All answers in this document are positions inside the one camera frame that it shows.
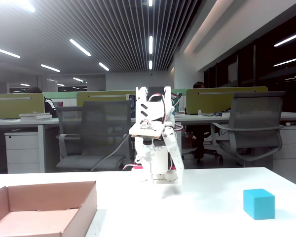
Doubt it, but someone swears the person in black white jacket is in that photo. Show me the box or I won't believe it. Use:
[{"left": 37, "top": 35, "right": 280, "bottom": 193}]
[{"left": 28, "top": 86, "right": 58, "bottom": 118}]

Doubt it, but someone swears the white drawer cabinet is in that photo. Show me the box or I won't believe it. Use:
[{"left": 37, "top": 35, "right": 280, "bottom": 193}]
[
  {"left": 4, "top": 131, "right": 40, "bottom": 174},
  {"left": 272, "top": 120, "right": 296, "bottom": 186}
]

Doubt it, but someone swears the brown cardboard box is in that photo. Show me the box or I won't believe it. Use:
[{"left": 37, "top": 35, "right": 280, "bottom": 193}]
[{"left": 0, "top": 180, "right": 98, "bottom": 237}]

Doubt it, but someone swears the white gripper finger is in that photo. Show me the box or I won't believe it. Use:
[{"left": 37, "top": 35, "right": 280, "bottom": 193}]
[
  {"left": 162, "top": 125, "right": 185, "bottom": 186},
  {"left": 139, "top": 157, "right": 169, "bottom": 183}
]

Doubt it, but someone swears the grey mesh office chair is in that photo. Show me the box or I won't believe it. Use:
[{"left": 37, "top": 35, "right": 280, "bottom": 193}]
[
  {"left": 56, "top": 100, "right": 134, "bottom": 172},
  {"left": 210, "top": 91, "right": 286, "bottom": 169},
  {"left": 56, "top": 106, "right": 84, "bottom": 158}
]

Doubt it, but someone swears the black swivel chair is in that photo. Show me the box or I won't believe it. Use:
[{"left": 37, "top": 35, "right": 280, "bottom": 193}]
[{"left": 182, "top": 124, "right": 224, "bottom": 165}]

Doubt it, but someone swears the teal plastic bag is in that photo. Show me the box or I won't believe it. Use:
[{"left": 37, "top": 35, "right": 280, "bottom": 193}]
[{"left": 172, "top": 92, "right": 184, "bottom": 114}]

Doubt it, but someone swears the light green desk partition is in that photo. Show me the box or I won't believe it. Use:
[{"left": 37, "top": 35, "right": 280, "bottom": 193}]
[
  {"left": 42, "top": 91, "right": 77, "bottom": 100},
  {"left": 171, "top": 88, "right": 187, "bottom": 97}
]

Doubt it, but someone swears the blue cube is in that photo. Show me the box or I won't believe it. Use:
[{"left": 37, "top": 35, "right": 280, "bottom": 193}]
[{"left": 243, "top": 188, "right": 276, "bottom": 221}]

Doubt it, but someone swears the stack of books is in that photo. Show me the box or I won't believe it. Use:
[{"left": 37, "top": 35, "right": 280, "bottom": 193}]
[{"left": 18, "top": 111, "right": 53, "bottom": 121}]

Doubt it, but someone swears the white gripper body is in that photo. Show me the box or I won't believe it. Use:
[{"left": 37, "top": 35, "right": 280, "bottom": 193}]
[{"left": 134, "top": 135, "right": 169, "bottom": 160}]

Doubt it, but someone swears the olive green desk partition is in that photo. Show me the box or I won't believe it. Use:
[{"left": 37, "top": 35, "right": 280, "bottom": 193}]
[
  {"left": 185, "top": 86, "right": 269, "bottom": 115},
  {"left": 76, "top": 90, "right": 137, "bottom": 107},
  {"left": 0, "top": 92, "right": 45, "bottom": 120}
]

